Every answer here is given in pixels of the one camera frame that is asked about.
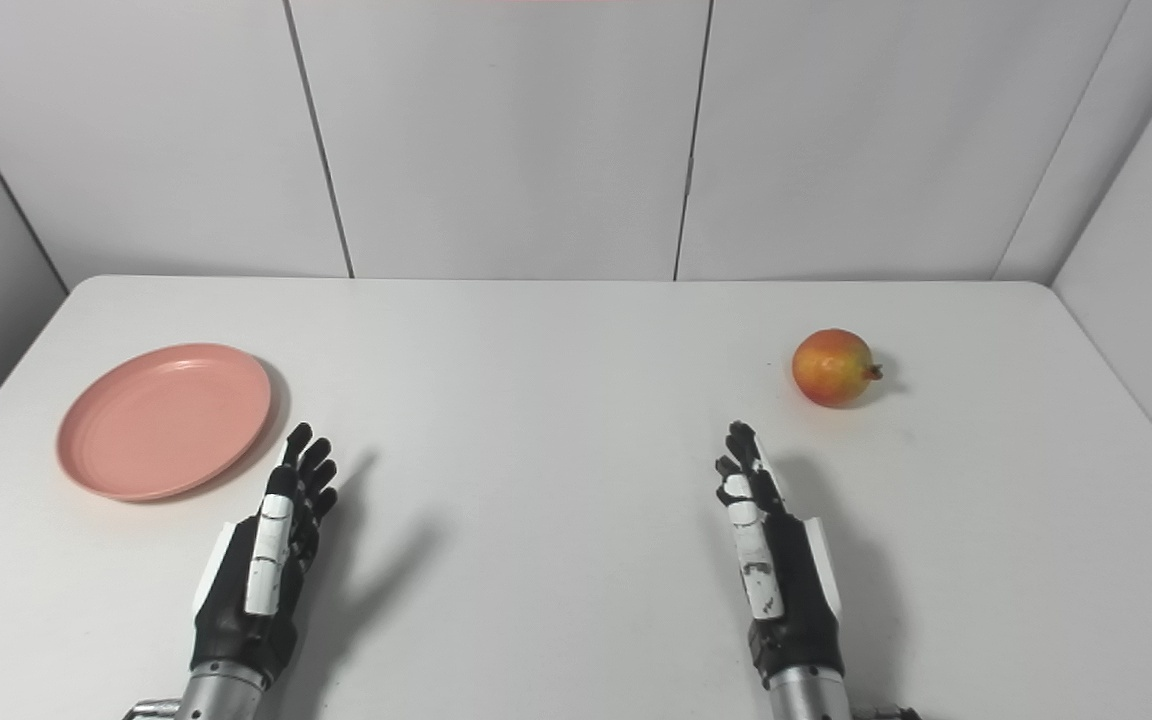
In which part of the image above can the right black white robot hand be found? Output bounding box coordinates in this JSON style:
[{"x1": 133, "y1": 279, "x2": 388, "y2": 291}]
[{"x1": 715, "y1": 421, "x2": 846, "y2": 690}]

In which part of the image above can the red yellow pomegranate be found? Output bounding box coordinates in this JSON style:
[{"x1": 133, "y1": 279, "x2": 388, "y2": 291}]
[{"x1": 792, "y1": 329, "x2": 884, "y2": 408}]

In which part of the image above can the pink round plate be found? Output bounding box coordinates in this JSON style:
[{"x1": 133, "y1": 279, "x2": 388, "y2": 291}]
[{"x1": 57, "y1": 343, "x2": 274, "y2": 502}]

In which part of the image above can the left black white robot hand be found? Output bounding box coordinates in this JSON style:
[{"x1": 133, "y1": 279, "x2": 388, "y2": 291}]
[{"x1": 190, "y1": 422, "x2": 339, "y2": 687}]

